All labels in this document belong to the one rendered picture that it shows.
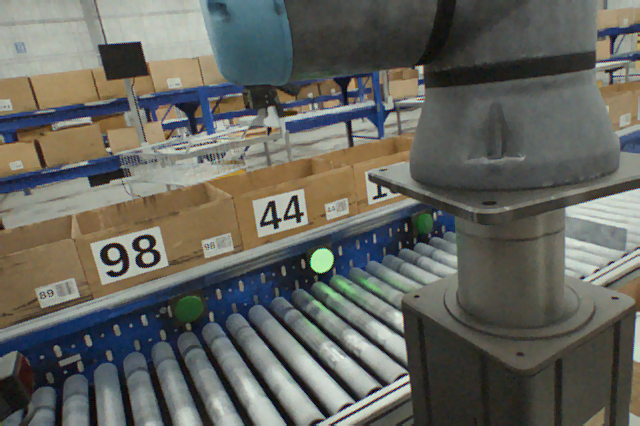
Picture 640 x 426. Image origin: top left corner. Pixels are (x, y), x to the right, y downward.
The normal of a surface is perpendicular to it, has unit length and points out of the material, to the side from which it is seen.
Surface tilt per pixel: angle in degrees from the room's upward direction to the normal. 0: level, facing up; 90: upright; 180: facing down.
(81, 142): 90
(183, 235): 91
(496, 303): 88
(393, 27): 124
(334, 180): 90
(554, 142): 69
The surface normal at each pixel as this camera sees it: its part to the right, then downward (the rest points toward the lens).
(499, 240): -0.46, 0.29
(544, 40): 0.07, 0.26
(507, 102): -0.36, -0.06
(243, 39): 0.16, 0.76
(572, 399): 0.49, 0.18
